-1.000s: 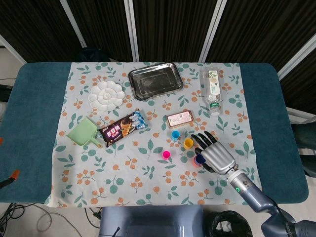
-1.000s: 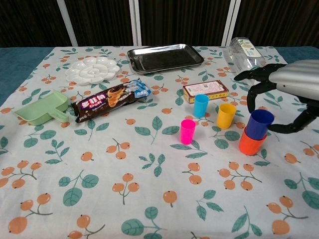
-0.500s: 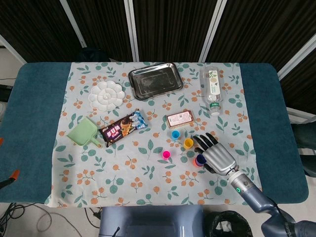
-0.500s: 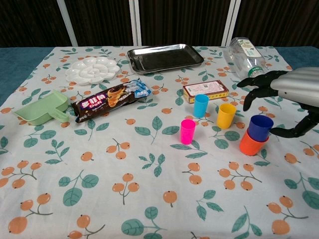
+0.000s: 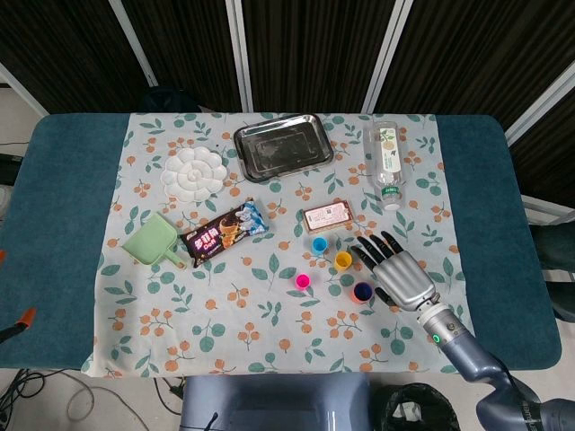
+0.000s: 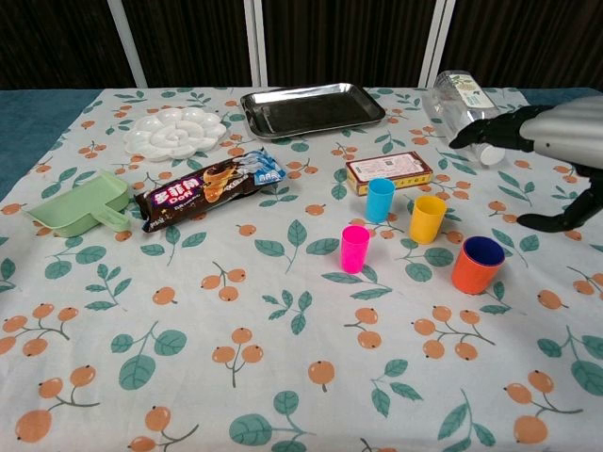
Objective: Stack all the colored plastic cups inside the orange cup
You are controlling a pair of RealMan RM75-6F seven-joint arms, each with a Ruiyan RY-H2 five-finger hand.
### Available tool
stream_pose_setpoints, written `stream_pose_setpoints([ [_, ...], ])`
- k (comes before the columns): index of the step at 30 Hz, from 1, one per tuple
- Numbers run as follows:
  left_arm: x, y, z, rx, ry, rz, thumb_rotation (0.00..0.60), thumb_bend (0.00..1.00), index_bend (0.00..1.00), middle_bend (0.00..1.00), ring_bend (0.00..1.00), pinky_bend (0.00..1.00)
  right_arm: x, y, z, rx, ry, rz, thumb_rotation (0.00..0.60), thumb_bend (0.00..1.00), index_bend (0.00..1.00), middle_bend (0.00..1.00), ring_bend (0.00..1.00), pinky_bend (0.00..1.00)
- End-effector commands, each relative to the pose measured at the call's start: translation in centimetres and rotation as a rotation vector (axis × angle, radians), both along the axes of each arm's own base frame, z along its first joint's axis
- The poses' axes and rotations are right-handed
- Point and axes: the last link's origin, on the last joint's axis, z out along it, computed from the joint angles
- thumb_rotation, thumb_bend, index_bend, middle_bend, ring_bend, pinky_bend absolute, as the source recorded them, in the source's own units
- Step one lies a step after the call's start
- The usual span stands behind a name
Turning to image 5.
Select white partition frame post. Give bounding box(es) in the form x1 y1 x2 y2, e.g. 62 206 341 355
107 0 159 89
361 0 414 114
505 57 575 145
0 62 49 117
224 0 255 113

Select dark chair back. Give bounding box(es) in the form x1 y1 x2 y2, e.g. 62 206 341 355
137 86 203 114

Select brown chocolate snack packet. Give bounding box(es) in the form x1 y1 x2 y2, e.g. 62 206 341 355
179 197 270 269

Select small pink yellow cardboard box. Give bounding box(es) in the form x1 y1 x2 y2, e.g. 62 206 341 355
302 199 356 234

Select light green plastic scoop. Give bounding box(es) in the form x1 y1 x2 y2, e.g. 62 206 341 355
120 212 188 270

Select teal table cover cloth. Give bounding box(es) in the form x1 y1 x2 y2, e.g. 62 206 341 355
0 111 562 374

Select rectangular stainless steel tray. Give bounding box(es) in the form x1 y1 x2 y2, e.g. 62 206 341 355
233 113 336 183

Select black floor cable plug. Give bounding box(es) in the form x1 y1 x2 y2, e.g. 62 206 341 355
154 376 185 408

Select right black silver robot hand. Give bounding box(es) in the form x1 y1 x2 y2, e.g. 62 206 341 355
349 231 439 312

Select clear plastic bottle white cap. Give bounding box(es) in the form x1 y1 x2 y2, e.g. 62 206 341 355
362 119 408 212

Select white flower-shaped paint palette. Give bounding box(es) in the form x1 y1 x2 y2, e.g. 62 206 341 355
160 145 229 204

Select dark slatted partition panel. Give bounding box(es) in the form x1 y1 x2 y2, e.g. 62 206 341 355
242 0 399 113
0 0 154 116
120 0 243 113
375 0 575 131
509 87 575 207

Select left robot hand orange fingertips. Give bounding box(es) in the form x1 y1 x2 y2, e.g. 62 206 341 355
0 249 37 346

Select blue-grey robot torso base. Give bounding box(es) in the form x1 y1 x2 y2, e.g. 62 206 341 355
179 374 374 431

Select orange plastic cup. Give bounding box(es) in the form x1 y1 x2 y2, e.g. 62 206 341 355
351 281 375 305

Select floral leaf print tablecloth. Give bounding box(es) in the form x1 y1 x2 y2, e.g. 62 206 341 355
80 111 480 378

